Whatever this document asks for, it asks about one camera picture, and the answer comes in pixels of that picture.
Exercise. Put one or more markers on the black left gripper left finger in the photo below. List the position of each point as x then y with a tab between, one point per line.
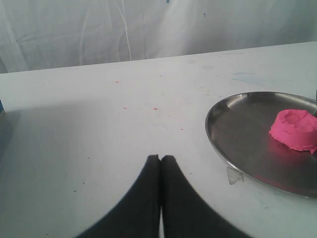
137	214

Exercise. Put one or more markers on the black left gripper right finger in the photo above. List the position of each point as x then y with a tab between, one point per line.
185	214

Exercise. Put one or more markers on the pink clay lump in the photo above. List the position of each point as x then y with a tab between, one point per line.
296	129

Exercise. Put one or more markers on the round steel plate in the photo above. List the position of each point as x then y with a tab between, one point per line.
238	128

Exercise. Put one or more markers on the blue object at edge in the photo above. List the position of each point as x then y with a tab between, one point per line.
2	111

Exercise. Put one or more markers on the white backdrop curtain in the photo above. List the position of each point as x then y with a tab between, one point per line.
41	34

